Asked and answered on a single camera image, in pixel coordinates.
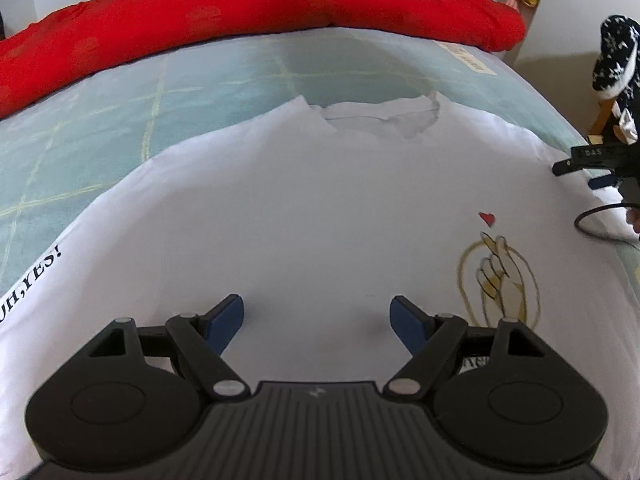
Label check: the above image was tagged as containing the white t-shirt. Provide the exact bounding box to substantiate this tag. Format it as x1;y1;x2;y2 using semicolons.
1;93;639;479

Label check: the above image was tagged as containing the navy star-patterned garment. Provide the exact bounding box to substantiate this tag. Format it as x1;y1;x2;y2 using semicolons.
592;15;639;101

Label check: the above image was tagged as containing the teal plaid bed blanket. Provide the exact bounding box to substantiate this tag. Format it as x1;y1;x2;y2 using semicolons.
1;29;578;307

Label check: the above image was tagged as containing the red quilt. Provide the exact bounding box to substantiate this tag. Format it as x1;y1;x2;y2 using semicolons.
1;0;525;116

